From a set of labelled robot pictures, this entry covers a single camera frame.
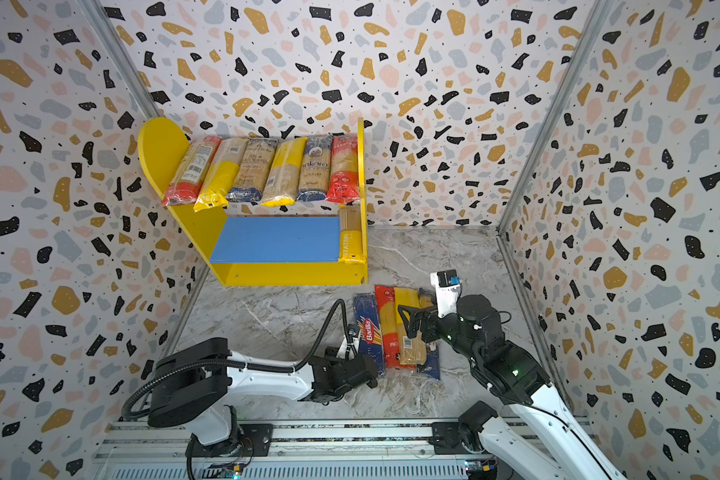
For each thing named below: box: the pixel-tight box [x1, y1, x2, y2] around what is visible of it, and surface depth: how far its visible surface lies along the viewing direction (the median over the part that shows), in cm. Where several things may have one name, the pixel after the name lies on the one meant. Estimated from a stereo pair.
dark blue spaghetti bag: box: [227, 138, 278, 202], surface depth 76 cm
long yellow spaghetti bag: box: [193, 137, 249, 213], surface depth 73 cm
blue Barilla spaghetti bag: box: [353, 292, 385, 375], surface depth 94 cm
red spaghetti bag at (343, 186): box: [326, 134, 359, 204], surface depth 74 cm
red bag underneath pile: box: [374, 285, 416, 370], surface depth 93 cm
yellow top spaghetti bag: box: [260, 136, 308, 207], surface depth 74 cm
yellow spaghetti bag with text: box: [338, 205, 366, 262], surface depth 97 cm
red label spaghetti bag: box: [161, 136, 222, 206], surface depth 75 cm
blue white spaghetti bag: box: [297, 134, 333, 202], surface depth 76 cm
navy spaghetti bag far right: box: [419, 342, 441, 381], surface depth 85 cm
